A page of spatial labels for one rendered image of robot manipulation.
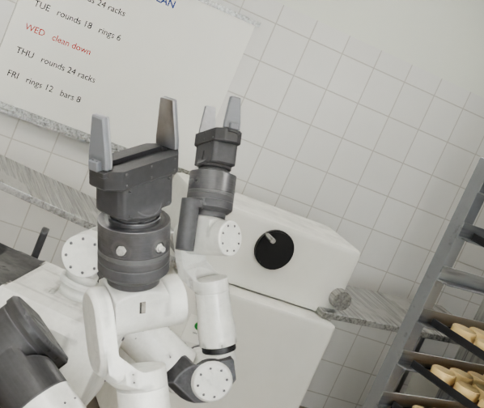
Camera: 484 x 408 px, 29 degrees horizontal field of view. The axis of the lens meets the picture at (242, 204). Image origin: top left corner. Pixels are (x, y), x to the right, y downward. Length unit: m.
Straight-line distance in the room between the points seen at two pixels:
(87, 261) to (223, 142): 0.42
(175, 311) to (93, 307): 0.10
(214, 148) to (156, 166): 0.64
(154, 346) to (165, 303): 0.57
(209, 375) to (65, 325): 0.42
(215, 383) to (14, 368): 0.56
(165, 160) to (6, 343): 0.35
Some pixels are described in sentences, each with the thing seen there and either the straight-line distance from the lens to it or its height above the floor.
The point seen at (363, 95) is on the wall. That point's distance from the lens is 5.05.
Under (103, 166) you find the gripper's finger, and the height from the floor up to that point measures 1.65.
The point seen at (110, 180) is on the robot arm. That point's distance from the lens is 1.07.
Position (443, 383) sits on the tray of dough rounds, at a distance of 1.82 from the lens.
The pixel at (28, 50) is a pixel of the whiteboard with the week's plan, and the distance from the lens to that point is 4.55.
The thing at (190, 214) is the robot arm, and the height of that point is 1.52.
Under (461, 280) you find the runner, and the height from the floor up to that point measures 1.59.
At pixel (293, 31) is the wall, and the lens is 4.84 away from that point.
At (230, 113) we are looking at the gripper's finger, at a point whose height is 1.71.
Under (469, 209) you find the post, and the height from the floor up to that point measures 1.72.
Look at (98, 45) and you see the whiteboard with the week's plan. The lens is 4.59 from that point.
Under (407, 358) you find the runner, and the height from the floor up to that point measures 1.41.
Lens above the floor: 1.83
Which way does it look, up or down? 9 degrees down
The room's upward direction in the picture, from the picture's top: 24 degrees clockwise
